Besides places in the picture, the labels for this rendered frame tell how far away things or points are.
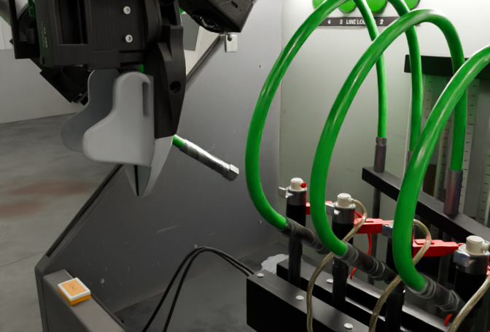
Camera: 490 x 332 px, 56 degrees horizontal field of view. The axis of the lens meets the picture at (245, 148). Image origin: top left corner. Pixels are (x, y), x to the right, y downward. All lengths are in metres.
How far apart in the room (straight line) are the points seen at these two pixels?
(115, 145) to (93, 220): 0.54
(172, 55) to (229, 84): 0.65
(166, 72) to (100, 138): 0.06
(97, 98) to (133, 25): 0.07
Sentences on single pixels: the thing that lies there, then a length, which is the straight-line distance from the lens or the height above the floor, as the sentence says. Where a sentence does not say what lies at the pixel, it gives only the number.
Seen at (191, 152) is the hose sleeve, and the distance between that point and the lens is 0.65.
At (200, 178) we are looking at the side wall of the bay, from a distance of 0.93.
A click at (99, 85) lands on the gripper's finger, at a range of 0.34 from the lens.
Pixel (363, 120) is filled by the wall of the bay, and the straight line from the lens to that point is 0.90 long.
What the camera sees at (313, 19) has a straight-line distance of 0.49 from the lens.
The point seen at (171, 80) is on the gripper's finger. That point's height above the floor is 1.31.
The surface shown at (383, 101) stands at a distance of 0.77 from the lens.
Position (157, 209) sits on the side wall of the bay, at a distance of 0.89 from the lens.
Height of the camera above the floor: 1.34
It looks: 15 degrees down
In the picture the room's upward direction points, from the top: straight up
